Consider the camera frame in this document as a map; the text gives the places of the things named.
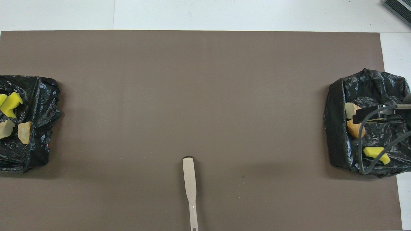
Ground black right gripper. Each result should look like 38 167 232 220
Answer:
352 103 411 124

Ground pale crusty bread chunk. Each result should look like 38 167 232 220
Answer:
345 102 362 120

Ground brown bread nugget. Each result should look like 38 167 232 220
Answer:
347 119 366 139

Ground small yellow green sponge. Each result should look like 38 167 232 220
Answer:
363 147 391 165

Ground beige hand brush black bristles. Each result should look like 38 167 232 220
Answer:
182 157 199 231

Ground orange striped croissant piece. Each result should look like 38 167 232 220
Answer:
18 121 32 145
0 119 15 139

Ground notched yellow sponge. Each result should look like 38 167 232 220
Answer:
0 92 23 118

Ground black bag lined bin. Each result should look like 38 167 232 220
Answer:
323 68 411 178
0 75 61 174

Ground dark ribbed vent panel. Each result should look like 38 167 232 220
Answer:
383 0 411 28

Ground brown table mat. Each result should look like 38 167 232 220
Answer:
0 30 402 231

